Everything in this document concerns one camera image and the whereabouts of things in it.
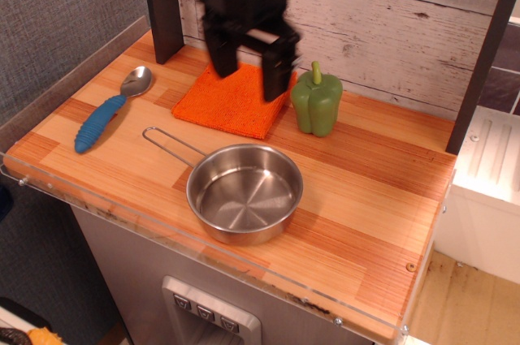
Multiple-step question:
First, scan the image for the white toy sink unit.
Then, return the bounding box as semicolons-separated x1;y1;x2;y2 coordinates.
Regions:
434;107;519;282

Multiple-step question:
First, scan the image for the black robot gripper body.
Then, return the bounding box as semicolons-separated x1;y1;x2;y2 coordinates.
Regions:
200;0;300;51

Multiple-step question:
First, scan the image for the green toy bell pepper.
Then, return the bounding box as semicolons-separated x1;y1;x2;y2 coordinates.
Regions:
290;61;343;137

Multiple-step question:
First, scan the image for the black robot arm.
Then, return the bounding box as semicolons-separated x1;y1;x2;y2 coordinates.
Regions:
200;0;301;101

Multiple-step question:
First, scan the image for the blue handled metal spoon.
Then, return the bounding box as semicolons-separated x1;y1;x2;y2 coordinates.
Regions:
74;66;153;154

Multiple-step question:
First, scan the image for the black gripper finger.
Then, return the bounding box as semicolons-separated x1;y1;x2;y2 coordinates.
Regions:
262;38;299;101
202;16;239;77

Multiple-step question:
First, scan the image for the dark vertical post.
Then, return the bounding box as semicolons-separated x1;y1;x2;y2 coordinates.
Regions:
445;0;517;155
146;0;184;64

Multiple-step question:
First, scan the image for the orange cloth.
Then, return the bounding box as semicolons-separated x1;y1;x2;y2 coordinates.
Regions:
171;63;290;140

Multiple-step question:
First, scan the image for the grey toy fridge cabinet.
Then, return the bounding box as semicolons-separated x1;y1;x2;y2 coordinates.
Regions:
72;208;368;344

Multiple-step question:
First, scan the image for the silver dispenser button panel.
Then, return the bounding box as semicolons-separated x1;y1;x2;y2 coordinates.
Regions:
162;276;262;344

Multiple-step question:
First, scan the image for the yellow object bottom left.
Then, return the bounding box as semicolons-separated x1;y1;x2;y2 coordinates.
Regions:
27;327;64;345

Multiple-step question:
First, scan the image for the dark left vertical post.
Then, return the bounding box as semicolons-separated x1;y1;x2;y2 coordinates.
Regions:
146;0;184;64

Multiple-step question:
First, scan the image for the dark right vertical post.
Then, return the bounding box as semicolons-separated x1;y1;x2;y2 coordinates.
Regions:
445;0;517;155

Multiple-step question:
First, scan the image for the small stainless steel pot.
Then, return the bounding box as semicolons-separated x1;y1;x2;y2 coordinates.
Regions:
142;127;304;245

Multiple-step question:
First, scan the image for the clear acrylic edge guard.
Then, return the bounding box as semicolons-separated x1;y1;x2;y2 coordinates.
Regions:
5;142;456;344

